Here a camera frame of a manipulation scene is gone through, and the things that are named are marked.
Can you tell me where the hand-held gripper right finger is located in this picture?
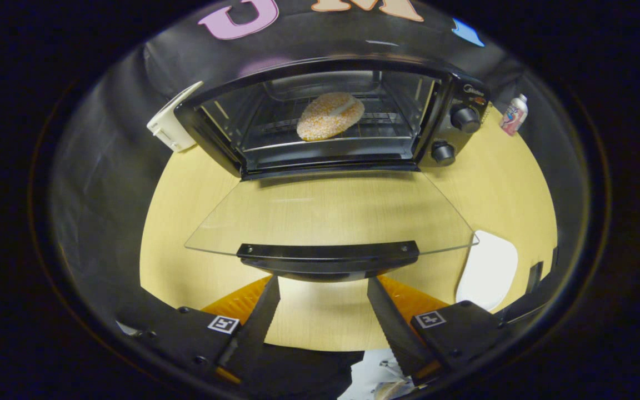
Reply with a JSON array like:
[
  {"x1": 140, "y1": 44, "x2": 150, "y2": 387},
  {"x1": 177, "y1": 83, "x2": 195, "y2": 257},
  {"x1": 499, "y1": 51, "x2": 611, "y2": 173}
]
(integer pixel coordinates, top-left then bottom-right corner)
[{"x1": 367, "y1": 276, "x2": 512, "y2": 384}]

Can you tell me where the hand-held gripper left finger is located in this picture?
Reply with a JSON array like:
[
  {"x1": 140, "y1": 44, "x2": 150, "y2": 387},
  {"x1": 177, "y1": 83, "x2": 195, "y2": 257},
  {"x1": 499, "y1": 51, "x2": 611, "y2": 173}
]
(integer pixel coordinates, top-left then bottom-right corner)
[{"x1": 131, "y1": 275, "x2": 282, "y2": 385}]

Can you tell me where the black toaster oven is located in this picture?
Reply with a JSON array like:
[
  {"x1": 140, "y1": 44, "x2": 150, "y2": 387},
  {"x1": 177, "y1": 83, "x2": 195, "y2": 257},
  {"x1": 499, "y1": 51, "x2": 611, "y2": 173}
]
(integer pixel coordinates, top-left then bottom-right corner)
[{"x1": 174, "y1": 56, "x2": 491, "y2": 282}]

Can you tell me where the sprinkled cream bread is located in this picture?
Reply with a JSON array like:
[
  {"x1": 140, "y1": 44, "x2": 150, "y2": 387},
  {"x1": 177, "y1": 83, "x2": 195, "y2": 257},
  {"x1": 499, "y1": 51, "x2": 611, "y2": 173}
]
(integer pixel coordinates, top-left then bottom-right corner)
[{"x1": 297, "y1": 92, "x2": 365, "y2": 142}]

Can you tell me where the white bread toaster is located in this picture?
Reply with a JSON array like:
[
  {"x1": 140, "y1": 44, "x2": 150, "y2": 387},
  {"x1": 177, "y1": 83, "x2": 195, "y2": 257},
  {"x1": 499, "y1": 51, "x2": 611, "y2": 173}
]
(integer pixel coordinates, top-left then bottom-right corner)
[{"x1": 147, "y1": 81, "x2": 204, "y2": 153}]

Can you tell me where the dark cloth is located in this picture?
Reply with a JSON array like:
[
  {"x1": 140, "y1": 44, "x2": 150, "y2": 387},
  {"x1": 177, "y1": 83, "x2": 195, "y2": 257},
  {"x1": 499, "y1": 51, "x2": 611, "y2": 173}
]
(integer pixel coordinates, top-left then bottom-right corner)
[{"x1": 231, "y1": 343, "x2": 366, "y2": 399}]

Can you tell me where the white plate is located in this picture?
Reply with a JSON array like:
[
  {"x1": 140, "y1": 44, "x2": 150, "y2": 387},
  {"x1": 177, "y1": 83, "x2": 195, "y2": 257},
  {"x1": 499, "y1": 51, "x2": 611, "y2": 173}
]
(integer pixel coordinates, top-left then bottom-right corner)
[{"x1": 456, "y1": 230, "x2": 519, "y2": 312}]

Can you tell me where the black backdrop cloth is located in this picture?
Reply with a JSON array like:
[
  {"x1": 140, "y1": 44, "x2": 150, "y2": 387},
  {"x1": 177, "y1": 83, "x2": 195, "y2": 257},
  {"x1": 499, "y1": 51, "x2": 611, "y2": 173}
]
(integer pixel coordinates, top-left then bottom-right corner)
[{"x1": 51, "y1": 0, "x2": 587, "y2": 334}]

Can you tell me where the white pink spray bottle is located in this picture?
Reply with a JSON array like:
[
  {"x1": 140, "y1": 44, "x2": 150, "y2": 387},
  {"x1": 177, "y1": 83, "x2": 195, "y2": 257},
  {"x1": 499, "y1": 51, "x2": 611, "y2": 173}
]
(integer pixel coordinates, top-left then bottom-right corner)
[{"x1": 499, "y1": 94, "x2": 529, "y2": 137}]

